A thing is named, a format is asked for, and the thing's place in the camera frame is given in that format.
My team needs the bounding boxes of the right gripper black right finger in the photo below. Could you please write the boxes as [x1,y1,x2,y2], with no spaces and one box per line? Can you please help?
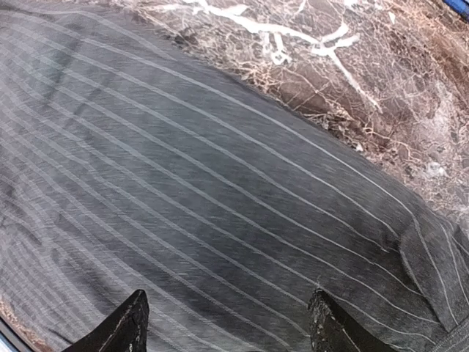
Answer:
[308,290,394,352]

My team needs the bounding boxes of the black pinstriped long sleeve shirt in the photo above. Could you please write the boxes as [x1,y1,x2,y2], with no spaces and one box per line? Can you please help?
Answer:
[1,1,468,351]

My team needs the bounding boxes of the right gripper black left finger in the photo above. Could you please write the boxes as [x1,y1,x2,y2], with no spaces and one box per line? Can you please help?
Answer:
[63,290,149,352]

